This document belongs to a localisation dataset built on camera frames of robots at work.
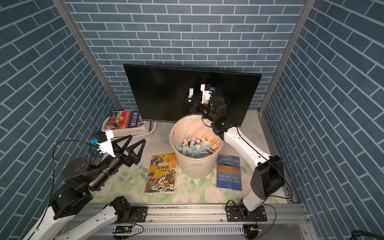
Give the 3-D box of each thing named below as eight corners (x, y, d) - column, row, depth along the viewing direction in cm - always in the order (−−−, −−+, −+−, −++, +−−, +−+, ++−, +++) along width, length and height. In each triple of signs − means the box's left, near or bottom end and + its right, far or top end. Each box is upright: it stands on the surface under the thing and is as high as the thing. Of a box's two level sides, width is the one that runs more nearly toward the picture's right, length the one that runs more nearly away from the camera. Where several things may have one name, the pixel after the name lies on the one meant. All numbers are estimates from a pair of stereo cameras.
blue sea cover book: (216, 188, 84) (216, 187, 82) (217, 155, 97) (217, 153, 96) (241, 191, 83) (242, 189, 81) (238, 157, 97) (239, 155, 95)
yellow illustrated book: (142, 192, 82) (141, 191, 80) (151, 155, 97) (150, 153, 95) (175, 192, 82) (174, 191, 80) (179, 155, 97) (178, 153, 95)
